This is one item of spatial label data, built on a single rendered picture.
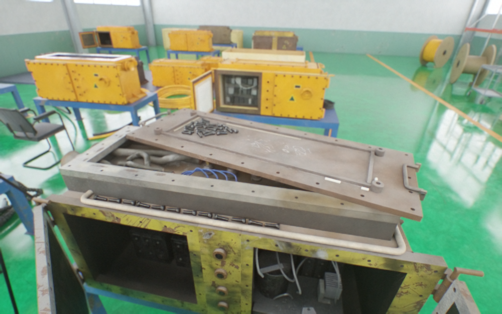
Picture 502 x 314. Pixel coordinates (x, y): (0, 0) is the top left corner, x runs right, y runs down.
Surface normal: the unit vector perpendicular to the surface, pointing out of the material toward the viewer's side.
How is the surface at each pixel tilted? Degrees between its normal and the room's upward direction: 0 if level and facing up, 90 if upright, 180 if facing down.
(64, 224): 90
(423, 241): 0
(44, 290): 0
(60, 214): 90
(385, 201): 0
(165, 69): 90
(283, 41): 90
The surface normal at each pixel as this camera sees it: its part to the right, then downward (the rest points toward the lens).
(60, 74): -0.16, 0.49
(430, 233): 0.02, -0.87
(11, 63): 0.98, 0.11
